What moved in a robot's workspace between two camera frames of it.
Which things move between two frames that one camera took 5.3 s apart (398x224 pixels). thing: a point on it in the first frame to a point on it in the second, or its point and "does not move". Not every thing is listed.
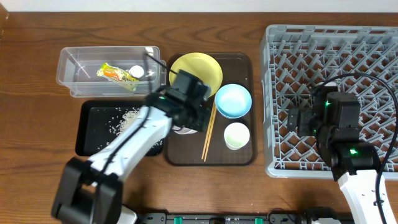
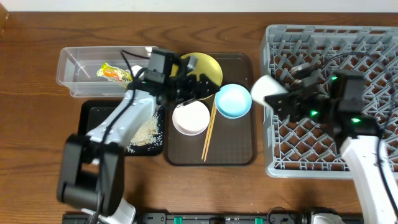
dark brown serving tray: x=209 y=148 does not move
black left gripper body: x=193 y=121 to x=193 y=88
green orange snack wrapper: x=124 y=78 does not move
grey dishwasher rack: x=362 y=60 does not move
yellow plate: x=202 y=66 does not move
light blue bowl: x=233 y=101 does not move
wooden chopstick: x=211 y=133 does not move
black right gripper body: x=307 y=122 to x=316 y=108
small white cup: x=236 y=135 to x=265 y=85
